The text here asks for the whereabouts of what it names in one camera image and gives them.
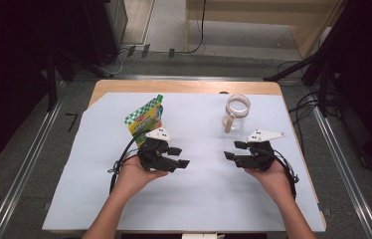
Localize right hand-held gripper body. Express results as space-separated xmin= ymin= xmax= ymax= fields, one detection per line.
xmin=238 ymin=128 xmax=286 ymax=173

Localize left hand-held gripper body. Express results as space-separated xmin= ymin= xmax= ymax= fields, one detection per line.
xmin=136 ymin=126 xmax=172 ymax=173

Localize clear jar with beige handle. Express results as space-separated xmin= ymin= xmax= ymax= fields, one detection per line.
xmin=222 ymin=94 xmax=252 ymax=134

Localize green and yellow food pouch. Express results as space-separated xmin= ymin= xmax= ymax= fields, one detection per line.
xmin=123 ymin=94 xmax=165 ymax=148

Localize person's right hand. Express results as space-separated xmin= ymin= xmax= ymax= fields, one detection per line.
xmin=245 ymin=159 xmax=295 ymax=204

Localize person's left hand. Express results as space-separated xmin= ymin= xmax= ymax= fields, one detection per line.
xmin=112 ymin=155 xmax=169 ymax=201

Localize black stand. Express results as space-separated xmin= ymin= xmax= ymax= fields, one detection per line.
xmin=43 ymin=48 xmax=112 ymax=114
xmin=263 ymin=0 xmax=372 ymax=118

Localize light wooden shelf unit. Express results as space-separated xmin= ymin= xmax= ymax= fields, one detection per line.
xmin=184 ymin=0 xmax=345 ymax=60

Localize dark cabinet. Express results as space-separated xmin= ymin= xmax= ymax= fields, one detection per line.
xmin=83 ymin=0 xmax=129 ymax=67

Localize left hand-held gripper black cable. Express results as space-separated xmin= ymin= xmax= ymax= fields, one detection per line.
xmin=107 ymin=129 xmax=150 ymax=195

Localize hand-held gripper black cable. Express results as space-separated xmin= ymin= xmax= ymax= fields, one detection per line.
xmin=273 ymin=148 xmax=300 ymax=200
xmin=107 ymin=129 xmax=150 ymax=195

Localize right hand-held gripper black cable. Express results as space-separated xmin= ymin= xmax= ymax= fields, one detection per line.
xmin=273 ymin=148 xmax=300 ymax=200

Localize black floor cables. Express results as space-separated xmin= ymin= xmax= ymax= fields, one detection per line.
xmin=275 ymin=59 xmax=327 ymax=148

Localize metal floor rail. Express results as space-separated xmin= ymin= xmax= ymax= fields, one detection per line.
xmin=74 ymin=74 xmax=307 ymax=83
xmin=304 ymin=85 xmax=372 ymax=239
xmin=0 ymin=94 xmax=67 ymax=239

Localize white floor cable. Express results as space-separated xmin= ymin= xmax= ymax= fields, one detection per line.
xmin=101 ymin=49 xmax=124 ymax=76

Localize hanging black cable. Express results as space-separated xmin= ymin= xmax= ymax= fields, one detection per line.
xmin=187 ymin=0 xmax=208 ymax=55

